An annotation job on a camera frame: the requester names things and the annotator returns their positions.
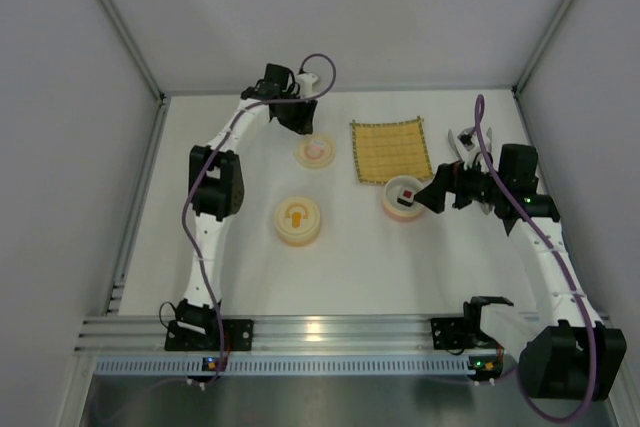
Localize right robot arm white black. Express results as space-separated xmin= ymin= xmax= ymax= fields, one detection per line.
xmin=415 ymin=144 xmax=627 ymax=401

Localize left aluminium frame post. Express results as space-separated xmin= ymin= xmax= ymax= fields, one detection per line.
xmin=95 ymin=0 xmax=166 ymax=104

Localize orange lunch bowl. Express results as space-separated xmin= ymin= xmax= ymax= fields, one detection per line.
xmin=275 ymin=218 xmax=321 ymax=247

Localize bamboo sushi mat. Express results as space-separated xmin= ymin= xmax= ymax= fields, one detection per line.
xmin=350 ymin=116 xmax=434 ymax=185

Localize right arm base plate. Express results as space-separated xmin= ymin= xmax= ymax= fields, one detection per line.
xmin=430 ymin=316 xmax=498 ymax=355

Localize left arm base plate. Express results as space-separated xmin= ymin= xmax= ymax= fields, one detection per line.
xmin=164 ymin=318 xmax=254 ymax=352

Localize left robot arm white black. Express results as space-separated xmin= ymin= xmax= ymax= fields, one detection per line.
xmin=165 ymin=64 xmax=319 ymax=351

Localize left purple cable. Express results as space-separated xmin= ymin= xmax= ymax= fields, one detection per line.
xmin=179 ymin=53 xmax=337 ymax=388

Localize sushi roll red centre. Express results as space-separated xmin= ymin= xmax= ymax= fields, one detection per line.
xmin=397 ymin=188 xmax=415 ymax=207

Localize right aluminium frame post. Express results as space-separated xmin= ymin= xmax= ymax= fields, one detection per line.
xmin=511 ymin=0 xmax=577 ymax=100

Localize metal tongs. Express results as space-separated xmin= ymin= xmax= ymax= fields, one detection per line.
xmin=446 ymin=127 xmax=495 ymax=216

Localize aluminium mounting rail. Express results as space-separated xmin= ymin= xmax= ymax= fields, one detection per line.
xmin=74 ymin=314 xmax=619 ymax=354

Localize purple cable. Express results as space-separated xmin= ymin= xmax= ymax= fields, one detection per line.
xmin=472 ymin=93 xmax=601 ymax=421
xmin=179 ymin=53 xmax=337 ymax=388

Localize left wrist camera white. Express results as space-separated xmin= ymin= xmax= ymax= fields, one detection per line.
xmin=295 ymin=72 xmax=320 ymax=99

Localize cream lid pink handle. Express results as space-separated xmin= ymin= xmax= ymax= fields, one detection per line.
xmin=294 ymin=134 xmax=336 ymax=169

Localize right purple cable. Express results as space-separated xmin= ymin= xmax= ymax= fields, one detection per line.
xmin=472 ymin=93 xmax=601 ymax=421

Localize slotted cable duct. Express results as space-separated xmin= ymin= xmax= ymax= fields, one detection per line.
xmin=93 ymin=354 xmax=499 ymax=377

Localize aluminium frame post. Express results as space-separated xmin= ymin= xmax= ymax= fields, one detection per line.
xmin=95 ymin=0 xmax=166 ymax=104
xmin=511 ymin=0 xmax=577 ymax=100

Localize cream lid orange handle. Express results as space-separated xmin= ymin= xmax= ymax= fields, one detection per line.
xmin=273 ymin=196 xmax=321 ymax=227

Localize pink lunch bowl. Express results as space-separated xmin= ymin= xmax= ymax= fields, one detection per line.
xmin=381 ymin=175 xmax=426 ymax=222

